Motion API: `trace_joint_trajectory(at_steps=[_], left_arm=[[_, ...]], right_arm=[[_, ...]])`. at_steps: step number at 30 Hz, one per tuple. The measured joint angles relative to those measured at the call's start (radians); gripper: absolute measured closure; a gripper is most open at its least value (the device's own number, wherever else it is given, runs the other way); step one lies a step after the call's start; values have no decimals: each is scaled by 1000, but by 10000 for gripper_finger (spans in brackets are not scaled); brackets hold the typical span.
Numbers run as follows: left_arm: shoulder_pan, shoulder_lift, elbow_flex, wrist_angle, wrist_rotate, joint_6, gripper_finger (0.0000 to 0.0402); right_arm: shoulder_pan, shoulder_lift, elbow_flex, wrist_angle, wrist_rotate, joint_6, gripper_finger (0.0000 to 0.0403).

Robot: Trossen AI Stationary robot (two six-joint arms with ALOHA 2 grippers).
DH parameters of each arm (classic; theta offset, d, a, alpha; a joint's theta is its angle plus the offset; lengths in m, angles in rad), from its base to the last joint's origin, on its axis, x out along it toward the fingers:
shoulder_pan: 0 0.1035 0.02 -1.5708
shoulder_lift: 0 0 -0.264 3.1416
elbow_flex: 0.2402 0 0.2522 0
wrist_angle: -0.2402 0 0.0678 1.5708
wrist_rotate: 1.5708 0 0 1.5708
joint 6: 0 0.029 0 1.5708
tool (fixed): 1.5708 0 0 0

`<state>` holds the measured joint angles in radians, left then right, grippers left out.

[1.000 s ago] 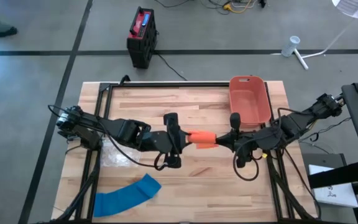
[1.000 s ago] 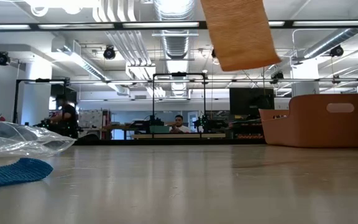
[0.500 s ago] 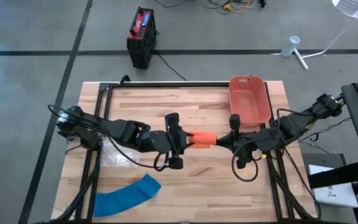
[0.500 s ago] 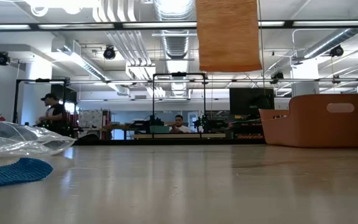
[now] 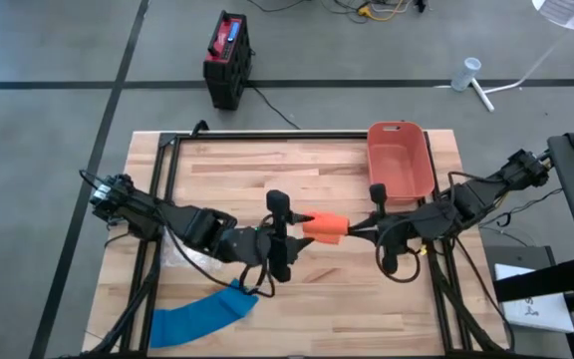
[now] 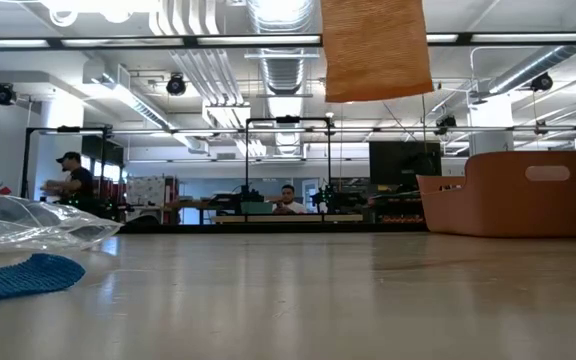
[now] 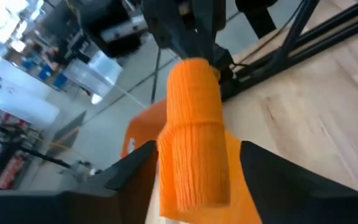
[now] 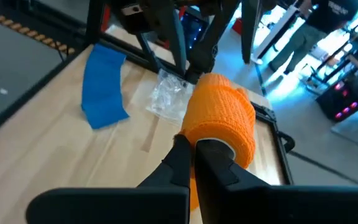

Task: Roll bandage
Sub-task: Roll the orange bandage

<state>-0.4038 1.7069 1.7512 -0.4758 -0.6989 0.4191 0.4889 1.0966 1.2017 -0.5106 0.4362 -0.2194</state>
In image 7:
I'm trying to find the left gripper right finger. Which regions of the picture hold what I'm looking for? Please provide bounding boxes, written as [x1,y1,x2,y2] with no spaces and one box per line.
[240,140,358,224]

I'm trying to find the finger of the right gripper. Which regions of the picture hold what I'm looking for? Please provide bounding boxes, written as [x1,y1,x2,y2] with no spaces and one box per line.
[141,0,204,60]
[191,0,234,82]

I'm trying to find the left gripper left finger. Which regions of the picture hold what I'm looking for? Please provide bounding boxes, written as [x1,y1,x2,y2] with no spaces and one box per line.
[0,140,160,224]

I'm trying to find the orange elastic bandage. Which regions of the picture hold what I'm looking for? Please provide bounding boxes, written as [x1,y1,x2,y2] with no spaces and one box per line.
[157,57,262,224]

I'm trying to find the black neighbouring workstation table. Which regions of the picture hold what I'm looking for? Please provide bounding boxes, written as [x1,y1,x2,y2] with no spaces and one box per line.
[73,0,150,58]

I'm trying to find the white translucent box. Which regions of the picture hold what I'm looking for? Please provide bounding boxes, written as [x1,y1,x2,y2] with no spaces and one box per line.
[88,49,124,85]

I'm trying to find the orange plastic bin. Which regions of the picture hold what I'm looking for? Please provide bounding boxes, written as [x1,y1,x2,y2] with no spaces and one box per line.
[119,98,168,160]

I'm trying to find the black floor mat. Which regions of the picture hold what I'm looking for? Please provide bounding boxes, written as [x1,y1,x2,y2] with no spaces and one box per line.
[47,110,88,156]

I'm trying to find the clear ribbed plastic cylinder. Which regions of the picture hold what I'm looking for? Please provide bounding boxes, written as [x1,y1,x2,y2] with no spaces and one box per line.
[63,58,111,98]

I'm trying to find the black aluminium rig frame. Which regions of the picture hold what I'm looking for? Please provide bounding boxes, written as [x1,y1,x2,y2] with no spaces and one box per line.
[149,0,358,105]

